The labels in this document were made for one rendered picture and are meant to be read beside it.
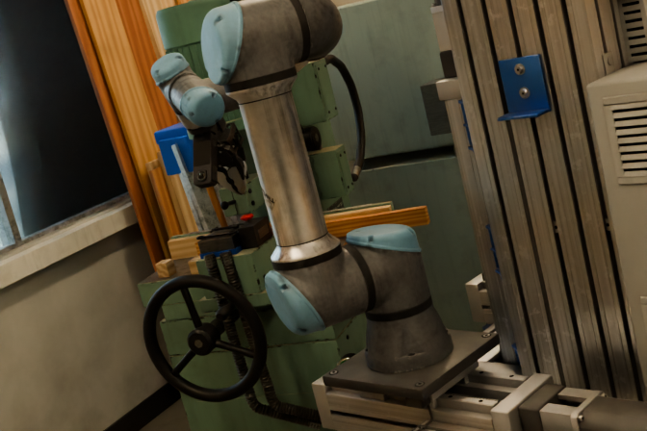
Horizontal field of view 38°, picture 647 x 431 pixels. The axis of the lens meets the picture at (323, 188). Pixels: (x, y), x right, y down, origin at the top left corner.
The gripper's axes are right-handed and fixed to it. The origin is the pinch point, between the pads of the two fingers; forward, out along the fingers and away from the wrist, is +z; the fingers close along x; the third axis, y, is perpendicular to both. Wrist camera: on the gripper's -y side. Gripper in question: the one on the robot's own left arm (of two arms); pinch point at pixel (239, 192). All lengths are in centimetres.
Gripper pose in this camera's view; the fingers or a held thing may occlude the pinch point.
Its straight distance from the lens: 209.9
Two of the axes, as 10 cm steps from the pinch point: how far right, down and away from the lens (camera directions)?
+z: 3.8, 7.0, 6.1
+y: 1.7, -7.0, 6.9
